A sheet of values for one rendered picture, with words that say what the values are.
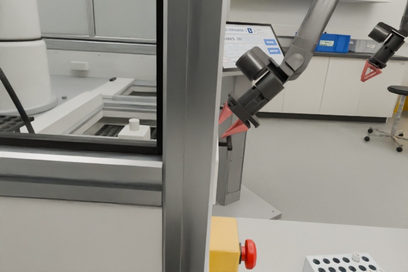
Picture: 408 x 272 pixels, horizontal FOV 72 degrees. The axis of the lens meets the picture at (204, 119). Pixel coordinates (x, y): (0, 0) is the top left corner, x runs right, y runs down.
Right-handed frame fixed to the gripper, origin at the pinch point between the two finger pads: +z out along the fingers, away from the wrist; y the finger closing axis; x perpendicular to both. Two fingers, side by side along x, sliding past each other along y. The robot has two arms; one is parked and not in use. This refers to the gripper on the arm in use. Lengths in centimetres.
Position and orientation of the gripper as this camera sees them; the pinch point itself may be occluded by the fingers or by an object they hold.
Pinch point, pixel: (219, 130)
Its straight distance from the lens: 74.3
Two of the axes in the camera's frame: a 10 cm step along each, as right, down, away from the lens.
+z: -7.1, 6.5, 2.7
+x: -0.7, 3.1, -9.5
